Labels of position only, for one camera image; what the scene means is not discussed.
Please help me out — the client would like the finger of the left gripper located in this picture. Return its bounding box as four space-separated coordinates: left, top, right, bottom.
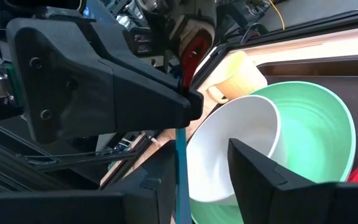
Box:
6 18 192 144
188 90 204 122

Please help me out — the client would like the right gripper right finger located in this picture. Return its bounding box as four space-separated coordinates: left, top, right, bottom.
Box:
227 138 358 224

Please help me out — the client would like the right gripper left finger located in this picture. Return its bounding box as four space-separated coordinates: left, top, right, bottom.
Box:
0 141 178 224

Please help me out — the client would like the grey-white bowl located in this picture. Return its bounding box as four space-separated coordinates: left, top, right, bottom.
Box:
185 94 282 207

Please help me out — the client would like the orange mug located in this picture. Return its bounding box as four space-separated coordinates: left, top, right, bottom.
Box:
204 50 269 105

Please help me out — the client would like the spoon with blue handle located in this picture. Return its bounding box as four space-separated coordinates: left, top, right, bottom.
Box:
174 126 193 224

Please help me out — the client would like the green plate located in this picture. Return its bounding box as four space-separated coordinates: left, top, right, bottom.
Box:
190 80 357 224

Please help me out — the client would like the yellow extension cable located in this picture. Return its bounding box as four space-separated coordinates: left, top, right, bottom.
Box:
267 0 287 31

